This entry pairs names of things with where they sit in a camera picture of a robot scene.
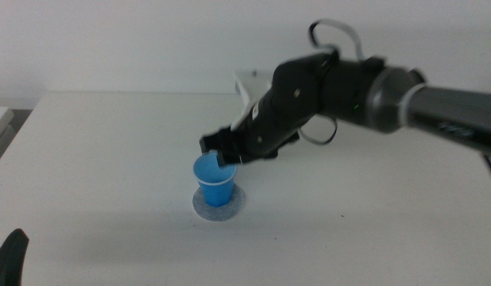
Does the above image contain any round grey cup mat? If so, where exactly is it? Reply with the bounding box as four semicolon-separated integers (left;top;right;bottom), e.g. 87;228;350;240
191;183;246;222

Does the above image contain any grey flat cable loop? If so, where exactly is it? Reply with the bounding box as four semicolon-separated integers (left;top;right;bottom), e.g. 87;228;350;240
296;18;366;146

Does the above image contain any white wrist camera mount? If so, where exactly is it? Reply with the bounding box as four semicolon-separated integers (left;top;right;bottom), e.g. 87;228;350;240
230;69;275;132

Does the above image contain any blue plastic cup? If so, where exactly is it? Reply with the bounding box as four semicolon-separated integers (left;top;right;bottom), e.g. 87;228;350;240
192;152;238;208

